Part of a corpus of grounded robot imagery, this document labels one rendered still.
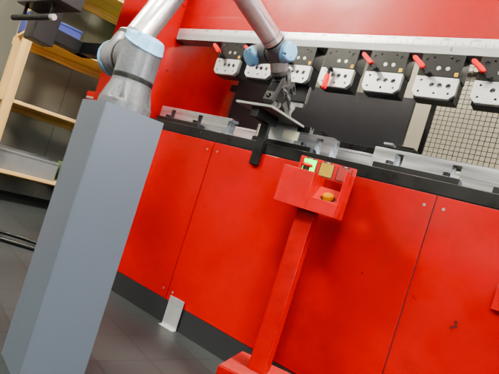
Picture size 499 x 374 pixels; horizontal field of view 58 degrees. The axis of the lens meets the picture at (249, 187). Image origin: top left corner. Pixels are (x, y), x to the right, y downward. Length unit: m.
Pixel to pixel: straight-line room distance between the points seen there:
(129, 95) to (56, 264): 0.49
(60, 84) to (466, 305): 4.07
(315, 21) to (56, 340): 1.57
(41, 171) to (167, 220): 2.17
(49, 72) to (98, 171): 3.51
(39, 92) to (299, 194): 3.61
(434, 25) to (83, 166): 1.32
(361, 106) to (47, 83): 3.16
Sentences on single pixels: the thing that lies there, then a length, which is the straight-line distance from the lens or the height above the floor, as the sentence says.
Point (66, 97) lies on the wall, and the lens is 4.76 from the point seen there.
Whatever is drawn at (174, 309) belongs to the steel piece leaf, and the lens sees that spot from 2.02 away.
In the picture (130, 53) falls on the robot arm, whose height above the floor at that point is 0.93.
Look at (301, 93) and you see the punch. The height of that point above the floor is 1.14.
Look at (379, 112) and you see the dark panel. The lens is 2.39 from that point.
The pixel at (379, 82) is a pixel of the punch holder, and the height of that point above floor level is 1.21.
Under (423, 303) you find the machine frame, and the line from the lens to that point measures 1.52.
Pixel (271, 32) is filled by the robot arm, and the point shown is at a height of 1.21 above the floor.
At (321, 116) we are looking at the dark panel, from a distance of 2.51.
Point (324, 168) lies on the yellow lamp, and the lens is 1.55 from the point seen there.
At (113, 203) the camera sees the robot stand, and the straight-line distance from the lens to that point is 1.29.
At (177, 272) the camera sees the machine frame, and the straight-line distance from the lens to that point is 2.03.
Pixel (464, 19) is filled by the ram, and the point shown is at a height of 1.47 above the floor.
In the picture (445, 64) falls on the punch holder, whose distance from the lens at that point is 1.78.
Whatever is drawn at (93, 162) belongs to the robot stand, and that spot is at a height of 0.61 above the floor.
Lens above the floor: 0.66
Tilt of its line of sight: 1 degrees up
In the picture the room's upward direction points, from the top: 17 degrees clockwise
